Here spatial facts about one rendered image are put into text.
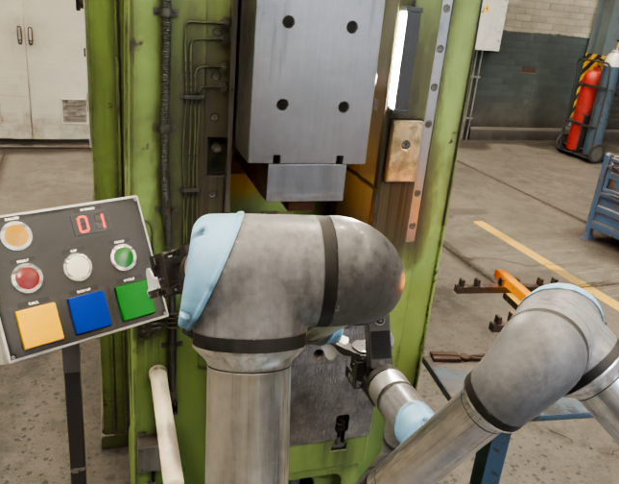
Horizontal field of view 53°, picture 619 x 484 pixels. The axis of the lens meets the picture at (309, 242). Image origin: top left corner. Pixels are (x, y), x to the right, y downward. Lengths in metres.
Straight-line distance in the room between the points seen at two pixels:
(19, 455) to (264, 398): 2.05
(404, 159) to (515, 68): 7.52
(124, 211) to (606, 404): 1.00
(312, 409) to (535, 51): 8.02
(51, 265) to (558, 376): 0.95
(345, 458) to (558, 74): 8.25
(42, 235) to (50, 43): 5.35
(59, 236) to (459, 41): 1.12
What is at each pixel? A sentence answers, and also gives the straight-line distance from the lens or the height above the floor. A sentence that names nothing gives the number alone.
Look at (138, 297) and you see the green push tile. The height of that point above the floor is 1.01.
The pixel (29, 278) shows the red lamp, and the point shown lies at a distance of 1.32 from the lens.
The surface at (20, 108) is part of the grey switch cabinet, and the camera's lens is 6.73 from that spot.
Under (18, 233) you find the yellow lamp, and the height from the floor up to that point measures 1.17.
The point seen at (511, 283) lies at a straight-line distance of 1.79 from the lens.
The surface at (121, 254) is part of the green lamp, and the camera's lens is 1.39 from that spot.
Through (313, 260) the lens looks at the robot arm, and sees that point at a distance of 0.59.
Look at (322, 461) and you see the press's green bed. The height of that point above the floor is 0.40.
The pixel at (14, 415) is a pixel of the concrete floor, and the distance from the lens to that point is 2.81.
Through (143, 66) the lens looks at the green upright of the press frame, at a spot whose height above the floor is 1.46.
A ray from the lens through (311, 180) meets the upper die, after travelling 1.53.
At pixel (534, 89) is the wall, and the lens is 9.48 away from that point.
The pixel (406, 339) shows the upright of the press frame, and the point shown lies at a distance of 2.03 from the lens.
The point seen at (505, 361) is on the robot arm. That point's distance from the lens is 0.85.
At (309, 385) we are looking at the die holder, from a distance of 1.72.
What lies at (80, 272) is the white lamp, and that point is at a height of 1.08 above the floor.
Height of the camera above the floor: 1.64
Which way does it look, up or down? 21 degrees down
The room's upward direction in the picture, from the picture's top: 5 degrees clockwise
